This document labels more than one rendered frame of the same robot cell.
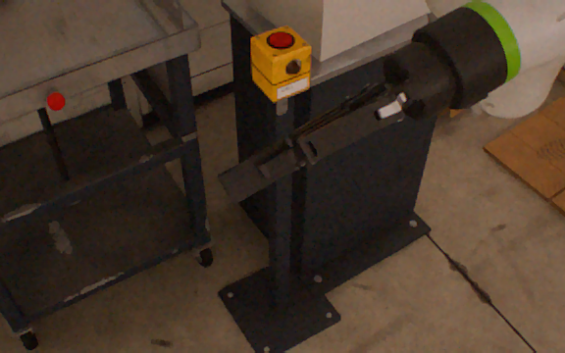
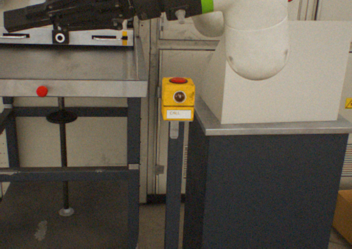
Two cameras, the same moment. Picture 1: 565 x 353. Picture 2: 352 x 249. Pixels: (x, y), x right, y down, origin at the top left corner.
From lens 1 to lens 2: 0.61 m
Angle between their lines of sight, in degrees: 34
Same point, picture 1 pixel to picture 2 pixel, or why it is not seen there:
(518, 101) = (244, 49)
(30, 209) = (12, 172)
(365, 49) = (257, 125)
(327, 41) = (227, 109)
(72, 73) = (59, 80)
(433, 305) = not seen: outside the picture
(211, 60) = not seen: hidden behind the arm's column
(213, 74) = not seen: hidden behind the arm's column
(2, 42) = (37, 64)
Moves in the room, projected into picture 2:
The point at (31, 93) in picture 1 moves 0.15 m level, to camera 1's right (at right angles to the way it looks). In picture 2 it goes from (31, 83) to (73, 92)
